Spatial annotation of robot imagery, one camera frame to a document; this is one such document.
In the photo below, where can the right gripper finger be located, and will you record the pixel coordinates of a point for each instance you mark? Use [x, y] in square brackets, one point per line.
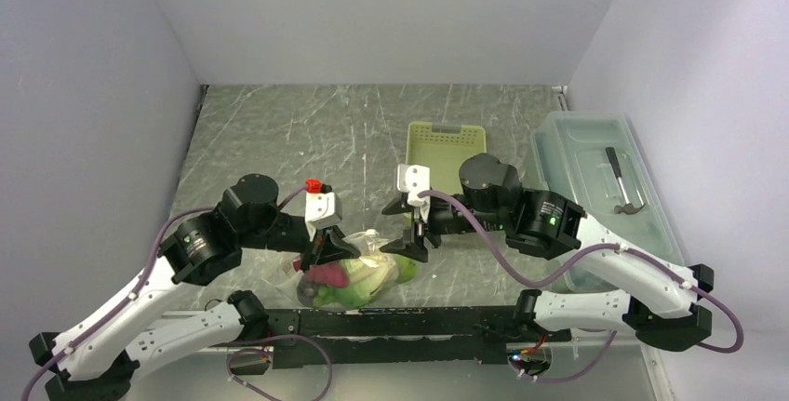
[410, 245]
[398, 205]

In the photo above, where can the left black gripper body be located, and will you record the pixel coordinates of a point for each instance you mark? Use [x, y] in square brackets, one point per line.
[281, 233]

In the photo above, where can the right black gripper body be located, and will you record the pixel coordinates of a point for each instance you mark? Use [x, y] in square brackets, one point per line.
[446, 218]

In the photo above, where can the dark red sweet potato toy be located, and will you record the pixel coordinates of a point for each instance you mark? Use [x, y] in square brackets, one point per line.
[330, 274]

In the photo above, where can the clear polka dot zip bag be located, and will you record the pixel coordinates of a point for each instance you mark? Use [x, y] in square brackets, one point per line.
[368, 242]

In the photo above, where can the green grapes toy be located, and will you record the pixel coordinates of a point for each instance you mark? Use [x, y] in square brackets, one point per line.
[307, 292]

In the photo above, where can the green perforated plastic basket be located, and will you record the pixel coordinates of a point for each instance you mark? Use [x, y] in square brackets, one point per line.
[443, 149]

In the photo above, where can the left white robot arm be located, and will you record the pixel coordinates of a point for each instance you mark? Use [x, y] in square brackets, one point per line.
[100, 357]

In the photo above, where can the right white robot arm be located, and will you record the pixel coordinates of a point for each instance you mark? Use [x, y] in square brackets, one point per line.
[655, 300]

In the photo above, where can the clear plastic storage box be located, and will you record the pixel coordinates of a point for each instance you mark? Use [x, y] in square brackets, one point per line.
[570, 155]

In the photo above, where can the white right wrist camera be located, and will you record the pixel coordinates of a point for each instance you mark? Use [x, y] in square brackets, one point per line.
[410, 181]

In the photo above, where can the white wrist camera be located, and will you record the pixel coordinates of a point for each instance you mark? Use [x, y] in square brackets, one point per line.
[323, 208]
[410, 181]

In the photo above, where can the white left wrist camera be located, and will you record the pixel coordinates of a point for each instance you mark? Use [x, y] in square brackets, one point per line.
[323, 208]

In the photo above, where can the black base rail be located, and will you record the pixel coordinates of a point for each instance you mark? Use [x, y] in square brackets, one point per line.
[481, 334]

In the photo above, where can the black handled hammer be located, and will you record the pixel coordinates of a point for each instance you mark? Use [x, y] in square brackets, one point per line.
[628, 207]

